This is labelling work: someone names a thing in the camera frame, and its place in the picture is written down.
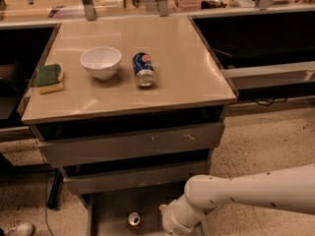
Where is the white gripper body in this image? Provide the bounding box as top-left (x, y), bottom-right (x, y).
top-left (158, 203), bottom-right (194, 236)

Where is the orange soda can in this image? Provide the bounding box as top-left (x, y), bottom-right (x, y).
top-left (127, 212), bottom-right (142, 234)

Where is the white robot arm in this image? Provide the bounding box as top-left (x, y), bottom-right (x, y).
top-left (159, 164), bottom-right (315, 236)

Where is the middle grey drawer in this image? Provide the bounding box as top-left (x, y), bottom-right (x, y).
top-left (64, 159), bottom-right (211, 195)

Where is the bottom grey open drawer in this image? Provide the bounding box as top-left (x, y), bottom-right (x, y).
top-left (87, 182), bottom-right (183, 236)

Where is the top grey drawer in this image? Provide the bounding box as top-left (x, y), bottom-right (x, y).
top-left (38, 122), bottom-right (225, 167)

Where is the grey drawer cabinet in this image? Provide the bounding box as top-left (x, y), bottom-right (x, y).
top-left (17, 15), bottom-right (239, 236)

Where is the blue pepsi can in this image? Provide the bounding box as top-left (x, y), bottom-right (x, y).
top-left (132, 52), bottom-right (156, 88)

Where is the white shoe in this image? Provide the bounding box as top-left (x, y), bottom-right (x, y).
top-left (0, 222), bottom-right (34, 236)

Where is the white bowl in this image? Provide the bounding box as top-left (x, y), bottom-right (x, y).
top-left (80, 46), bottom-right (122, 81)

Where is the green yellow sponge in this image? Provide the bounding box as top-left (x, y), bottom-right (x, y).
top-left (34, 64), bottom-right (64, 94)

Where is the black floor cable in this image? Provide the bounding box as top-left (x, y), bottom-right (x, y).
top-left (41, 154), bottom-right (55, 236)

